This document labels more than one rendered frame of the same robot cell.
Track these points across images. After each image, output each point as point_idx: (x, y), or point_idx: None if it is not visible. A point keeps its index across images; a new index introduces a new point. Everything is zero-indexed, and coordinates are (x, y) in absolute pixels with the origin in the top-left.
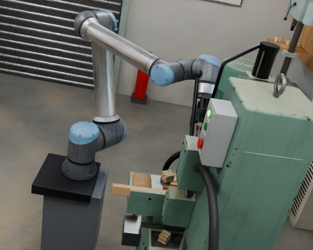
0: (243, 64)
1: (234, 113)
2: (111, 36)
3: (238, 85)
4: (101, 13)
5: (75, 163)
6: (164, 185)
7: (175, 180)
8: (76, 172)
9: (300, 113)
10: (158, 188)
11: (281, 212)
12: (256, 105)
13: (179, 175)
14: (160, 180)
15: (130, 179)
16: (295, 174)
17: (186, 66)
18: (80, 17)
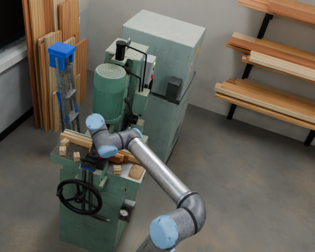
0: (113, 71)
1: (148, 55)
2: (170, 170)
3: (140, 55)
4: (176, 212)
5: None
6: (127, 156)
7: (111, 170)
8: None
9: (127, 41)
10: (126, 166)
11: None
12: (143, 46)
13: (147, 104)
14: (122, 171)
15: (142, 175)
16: None
17: (112, 133)
18: (202, 199)
